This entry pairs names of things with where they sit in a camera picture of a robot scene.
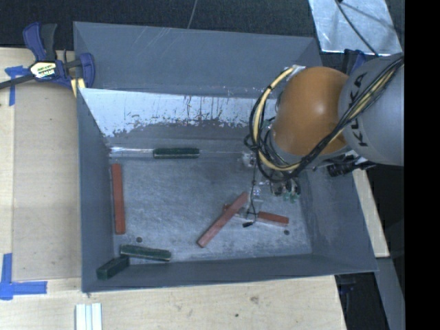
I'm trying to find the grey metal bin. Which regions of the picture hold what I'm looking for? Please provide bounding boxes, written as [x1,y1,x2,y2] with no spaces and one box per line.
[72,21,379,294]

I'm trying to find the dark green flat block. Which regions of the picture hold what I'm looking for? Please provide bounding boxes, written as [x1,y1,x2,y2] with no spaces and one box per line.
[96,255,131,281]
[119,244,173,263]
[153,147,201,160]

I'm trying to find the pale wood flat board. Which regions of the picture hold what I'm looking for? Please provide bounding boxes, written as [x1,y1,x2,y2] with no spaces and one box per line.
[12,80,83,282]

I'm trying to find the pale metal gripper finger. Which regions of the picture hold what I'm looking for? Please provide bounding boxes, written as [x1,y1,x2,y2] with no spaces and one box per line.
[239,188,265,220]
[240,151,258,170]

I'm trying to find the black cylinder on white bracket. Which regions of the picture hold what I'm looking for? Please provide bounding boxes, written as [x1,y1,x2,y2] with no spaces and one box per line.
[325,156,376,178]

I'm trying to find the red-brown flat block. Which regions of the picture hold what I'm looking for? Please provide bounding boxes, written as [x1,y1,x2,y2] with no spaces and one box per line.
[196,191,250,249]
[110,163,127,235]
[223,203,290,228]

